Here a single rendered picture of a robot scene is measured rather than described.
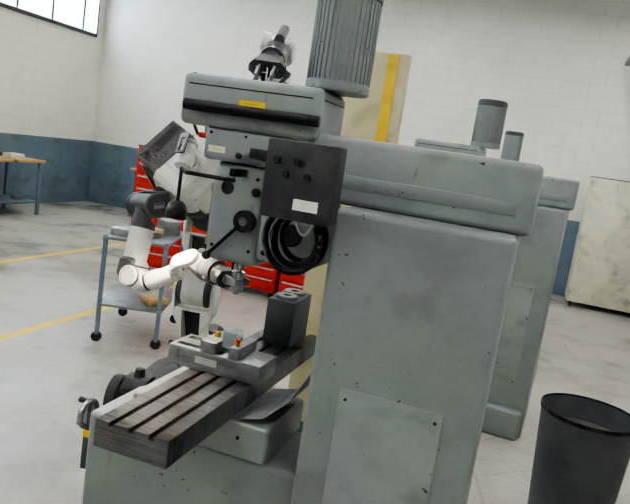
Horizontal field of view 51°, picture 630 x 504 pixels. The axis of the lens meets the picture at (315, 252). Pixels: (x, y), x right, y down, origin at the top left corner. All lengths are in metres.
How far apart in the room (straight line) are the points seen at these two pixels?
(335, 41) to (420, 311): 0.83
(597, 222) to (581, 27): 3.05
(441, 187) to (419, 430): 0.68
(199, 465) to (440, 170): 1.22
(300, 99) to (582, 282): 8.53
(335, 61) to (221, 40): 10.58
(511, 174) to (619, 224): 8.34
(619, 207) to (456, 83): 3.22
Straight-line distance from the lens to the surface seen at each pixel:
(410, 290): 1.81
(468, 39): 11.28
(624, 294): 10.31
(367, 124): 3.84
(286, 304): 2.64
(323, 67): 2.02
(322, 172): 1.70
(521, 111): 11.05
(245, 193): 2.08
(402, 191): 1.91
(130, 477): 2.45
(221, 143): 2.10
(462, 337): 1.82
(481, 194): 1.88
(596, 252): 10.20
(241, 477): 2.23
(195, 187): 2.54
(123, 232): 5.23
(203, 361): 2.30
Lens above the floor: 1.71
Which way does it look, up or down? 9 degrees down
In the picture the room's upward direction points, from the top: 9 degrees clockwise
